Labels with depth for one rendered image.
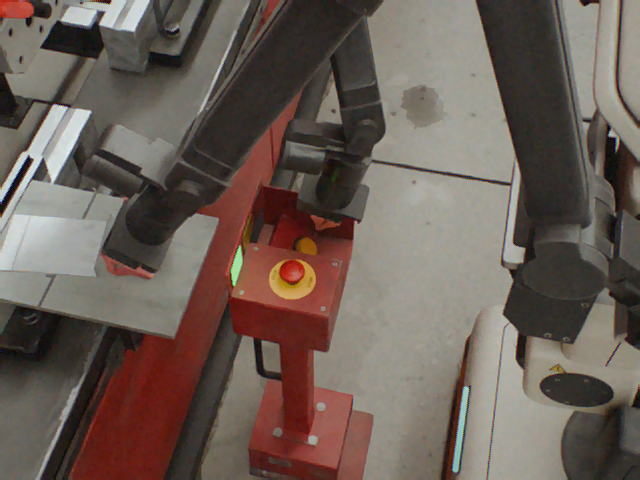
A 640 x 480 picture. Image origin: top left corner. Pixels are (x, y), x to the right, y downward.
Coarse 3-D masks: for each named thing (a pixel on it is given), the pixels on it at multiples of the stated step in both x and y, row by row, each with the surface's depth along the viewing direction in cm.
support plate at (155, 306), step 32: (32, 192) 118; (64, 192) 118; (192, 224) 115; (192, 256) 112; (0, 288) 109; (32, 288) 109; (64, 288) 109; (96, 288) 109; (128, 288) 109; (160, 288) 109; (192, 288) 110; (96, 320) 107; (128, 320) 107; (160, 320) 107
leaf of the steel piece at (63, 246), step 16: (32, 224) 115; (48, 224) 115; (64, 224) 115; (80, 224) 115; (96, 224) 115; (112, 224) 114; (32, 240) 113; (48, 240) 113; (64, 240) 113; (80, 240) 113; (96, 240) 113; (32, 256) 112; (48, 256) 112; (64, 256) 112; (80, 256) 112; (96, 256) 112; (32, 272) 111; (48, 272) 111; (64, 272) 111; (80, 272) 111; (96, 272) 109
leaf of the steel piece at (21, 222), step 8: (16, 216) 116; (24, 216) 116; (16, 224) 115; (24, 224) 115; (8, 232) 114; (16, 232) 114; (24, 232) 114; (8, 240) 113; (16, 240) 113; (8, 248) 113; (16, 248) 113; (0, 256) 112; (8, 256) 112; (0, 264) 111; (8, 264) 111
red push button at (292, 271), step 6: (282, 264) 134; (288, 264) 134; (294, 264) 134; (300, 264) 134; (282, 270) 134; (288, 270) 133; (294, 270) 133; (300, 270) 133; (282, 276) 133; (288, 276) 133; (294, 276) 133; (300, 276) 133; (288, 282) 135; (294, 282) 133
